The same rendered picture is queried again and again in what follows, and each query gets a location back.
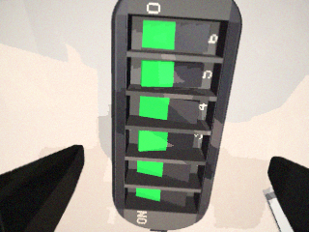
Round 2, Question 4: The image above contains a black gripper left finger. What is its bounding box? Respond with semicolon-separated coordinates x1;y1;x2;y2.
0;144;85;232

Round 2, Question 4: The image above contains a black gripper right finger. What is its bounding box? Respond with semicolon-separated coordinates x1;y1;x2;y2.
267;157;309;232

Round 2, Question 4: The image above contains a dark grey controller unit with rocker switches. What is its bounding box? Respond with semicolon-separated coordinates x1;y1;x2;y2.
111;0;242;232

